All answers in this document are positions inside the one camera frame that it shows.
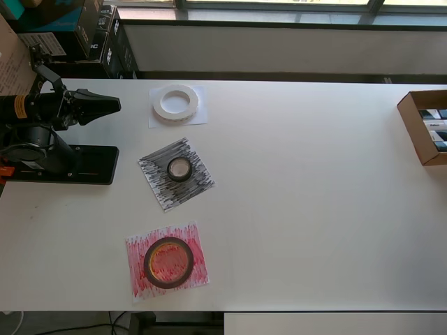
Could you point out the plain white paper sheet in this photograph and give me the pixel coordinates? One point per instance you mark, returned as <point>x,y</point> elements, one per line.
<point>204,104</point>

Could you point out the white tape roll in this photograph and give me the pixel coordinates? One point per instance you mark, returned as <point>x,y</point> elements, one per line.
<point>157,108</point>

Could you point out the black cardboard box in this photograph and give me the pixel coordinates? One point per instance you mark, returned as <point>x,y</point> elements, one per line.
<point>118,52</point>

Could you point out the small black white box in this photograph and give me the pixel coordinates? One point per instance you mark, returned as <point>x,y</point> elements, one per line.
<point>427,114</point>
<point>433,125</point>
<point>440,146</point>
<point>438,137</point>

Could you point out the red scribbled paper sheet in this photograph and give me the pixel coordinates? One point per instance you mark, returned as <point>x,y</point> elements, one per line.
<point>136,279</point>

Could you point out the red 3M tape roll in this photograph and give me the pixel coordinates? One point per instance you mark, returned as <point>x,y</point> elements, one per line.
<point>164,283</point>

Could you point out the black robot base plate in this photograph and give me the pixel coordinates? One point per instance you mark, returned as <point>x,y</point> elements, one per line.
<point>94,164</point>

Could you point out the open cardboard tray box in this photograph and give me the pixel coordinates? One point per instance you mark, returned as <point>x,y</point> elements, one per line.
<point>412,118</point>

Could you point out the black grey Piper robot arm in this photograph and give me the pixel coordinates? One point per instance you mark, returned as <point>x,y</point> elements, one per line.
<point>31,143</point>

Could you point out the black tape roll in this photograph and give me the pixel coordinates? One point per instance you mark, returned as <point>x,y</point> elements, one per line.
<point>178,179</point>

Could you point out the black scribbled paper sheet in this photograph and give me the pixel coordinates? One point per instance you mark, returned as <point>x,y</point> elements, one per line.
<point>195,188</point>

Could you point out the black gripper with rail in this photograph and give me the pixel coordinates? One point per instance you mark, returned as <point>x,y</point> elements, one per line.
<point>66,110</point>

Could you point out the black table leg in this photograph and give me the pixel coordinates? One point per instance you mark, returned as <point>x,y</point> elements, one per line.
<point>143,324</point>

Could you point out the large GX760A cardboard box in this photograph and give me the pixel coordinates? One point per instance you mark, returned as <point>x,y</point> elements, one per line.
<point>14,70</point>

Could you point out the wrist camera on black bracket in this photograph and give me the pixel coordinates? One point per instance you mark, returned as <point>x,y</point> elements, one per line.
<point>47,75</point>

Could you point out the black box teal graphic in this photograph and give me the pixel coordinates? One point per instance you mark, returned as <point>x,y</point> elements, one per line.
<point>52,21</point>

